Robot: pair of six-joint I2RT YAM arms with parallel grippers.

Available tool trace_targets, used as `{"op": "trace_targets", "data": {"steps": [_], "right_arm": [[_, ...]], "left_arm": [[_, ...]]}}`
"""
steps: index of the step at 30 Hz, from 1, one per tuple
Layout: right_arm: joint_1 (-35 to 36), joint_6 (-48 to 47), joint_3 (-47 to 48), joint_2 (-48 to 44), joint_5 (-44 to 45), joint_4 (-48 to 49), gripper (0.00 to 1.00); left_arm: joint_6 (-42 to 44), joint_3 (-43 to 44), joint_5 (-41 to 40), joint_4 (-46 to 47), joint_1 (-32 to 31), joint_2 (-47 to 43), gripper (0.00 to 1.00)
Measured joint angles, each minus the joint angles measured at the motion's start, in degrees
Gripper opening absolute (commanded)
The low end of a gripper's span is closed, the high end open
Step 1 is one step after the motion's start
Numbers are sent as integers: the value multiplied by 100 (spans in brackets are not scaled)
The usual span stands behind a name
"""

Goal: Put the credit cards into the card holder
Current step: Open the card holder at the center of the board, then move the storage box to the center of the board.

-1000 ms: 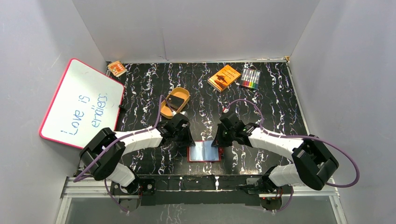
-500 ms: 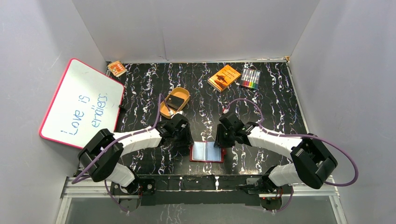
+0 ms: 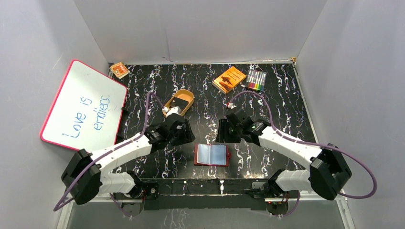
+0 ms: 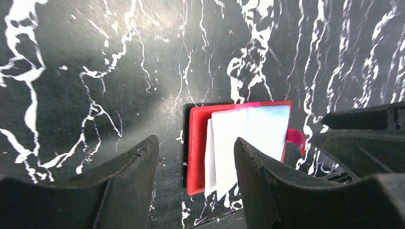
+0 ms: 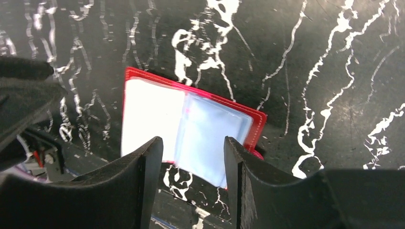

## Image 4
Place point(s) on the red card holder wallet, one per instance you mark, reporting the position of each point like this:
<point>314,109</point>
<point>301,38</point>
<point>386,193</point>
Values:
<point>212,134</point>

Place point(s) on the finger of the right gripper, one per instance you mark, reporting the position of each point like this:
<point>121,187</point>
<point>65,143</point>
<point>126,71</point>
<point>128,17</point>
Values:
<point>365,141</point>

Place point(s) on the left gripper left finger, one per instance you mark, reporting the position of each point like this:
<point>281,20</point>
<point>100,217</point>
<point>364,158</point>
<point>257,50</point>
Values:
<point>114,195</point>

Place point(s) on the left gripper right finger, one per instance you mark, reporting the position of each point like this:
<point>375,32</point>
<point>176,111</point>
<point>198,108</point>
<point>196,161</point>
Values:
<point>276,196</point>

